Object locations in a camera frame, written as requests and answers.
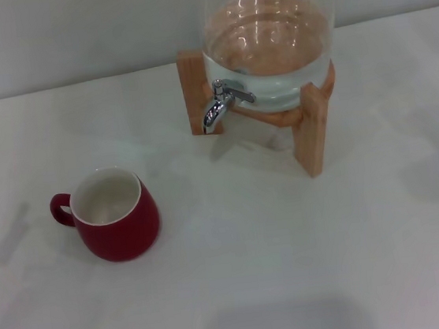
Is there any red ceramic cup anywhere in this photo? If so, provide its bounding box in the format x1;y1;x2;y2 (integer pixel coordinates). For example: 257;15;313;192
45;161;166;271

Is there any wooden dispenser stand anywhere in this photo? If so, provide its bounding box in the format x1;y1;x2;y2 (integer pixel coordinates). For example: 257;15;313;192
175;32;348;193

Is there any chrome faucet tap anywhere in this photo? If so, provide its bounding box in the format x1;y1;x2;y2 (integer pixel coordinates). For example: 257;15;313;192
197;74;261;136

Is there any glass water dispenser jar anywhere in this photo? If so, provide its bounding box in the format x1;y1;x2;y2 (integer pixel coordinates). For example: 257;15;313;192
195;0;348;120

